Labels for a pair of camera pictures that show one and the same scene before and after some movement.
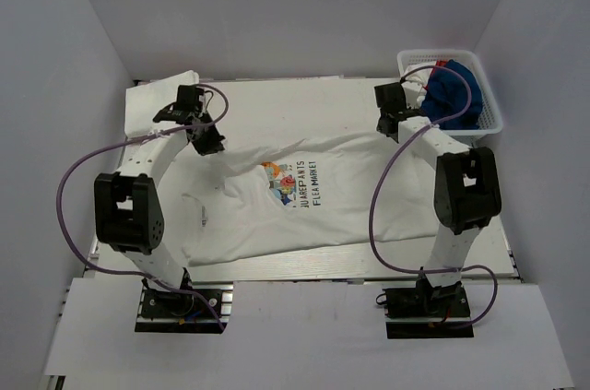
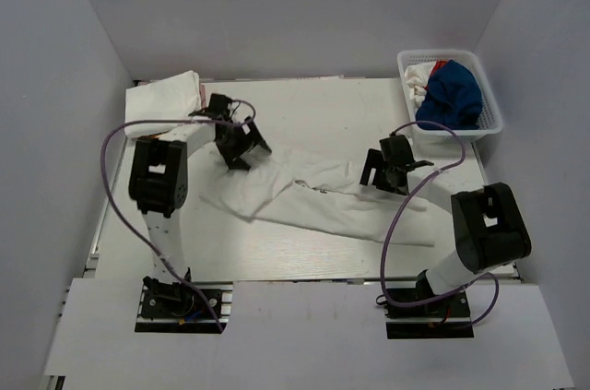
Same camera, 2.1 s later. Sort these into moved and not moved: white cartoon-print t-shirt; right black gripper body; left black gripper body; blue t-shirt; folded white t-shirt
Moved: left black gripper body; white cartoon-print t-shirt; right black gripper body
Not moved: folded white t-shirt; blue t-shirt
